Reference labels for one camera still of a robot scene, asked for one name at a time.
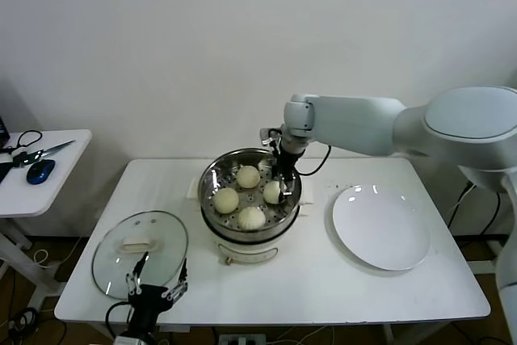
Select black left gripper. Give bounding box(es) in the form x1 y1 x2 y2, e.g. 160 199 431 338
124 250 190 336

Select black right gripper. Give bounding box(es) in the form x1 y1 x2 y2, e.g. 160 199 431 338
271 142 305 204

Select white steamed baozi bun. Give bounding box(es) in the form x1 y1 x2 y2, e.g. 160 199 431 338
236 166 262 190
212 187 241 215
263 180 284 205
237 205 267 233

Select round glass pot lid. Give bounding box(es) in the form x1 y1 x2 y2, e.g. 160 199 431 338
90 210 191 302

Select stainless steel steamer basket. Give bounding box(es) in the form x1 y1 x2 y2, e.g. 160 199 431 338
187 147 316 238

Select white electric cooker base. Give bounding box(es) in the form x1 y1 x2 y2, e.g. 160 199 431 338
201 203 312 267

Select large white plate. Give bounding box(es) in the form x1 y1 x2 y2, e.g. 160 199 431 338
331 185 433 273

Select white side table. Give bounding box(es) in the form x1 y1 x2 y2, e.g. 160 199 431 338
0 129 94 309

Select blue computer mouse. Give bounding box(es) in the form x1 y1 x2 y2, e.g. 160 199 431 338
26 159 57 186

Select black device with lights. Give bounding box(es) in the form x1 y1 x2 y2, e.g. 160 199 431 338
11 149 46 169

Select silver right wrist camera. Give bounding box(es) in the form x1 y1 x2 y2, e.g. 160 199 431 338
258 126 284 148

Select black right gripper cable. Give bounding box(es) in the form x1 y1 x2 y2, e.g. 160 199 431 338
296 144 333 177

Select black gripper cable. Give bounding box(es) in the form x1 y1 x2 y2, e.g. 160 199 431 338
296 144 333 177
105 300 135 334

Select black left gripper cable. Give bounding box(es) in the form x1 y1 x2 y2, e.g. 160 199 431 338
105 300 135 334

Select white floor cable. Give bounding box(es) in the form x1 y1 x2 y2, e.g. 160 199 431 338
32 234 84 270

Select black floor cable bundle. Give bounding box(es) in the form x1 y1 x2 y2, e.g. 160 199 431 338
0 306 41 345

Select black handled scissors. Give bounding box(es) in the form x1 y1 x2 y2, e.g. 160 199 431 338
6 129 78 160

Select black cable with connector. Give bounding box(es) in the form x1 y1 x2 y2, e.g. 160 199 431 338
448 181 502 237

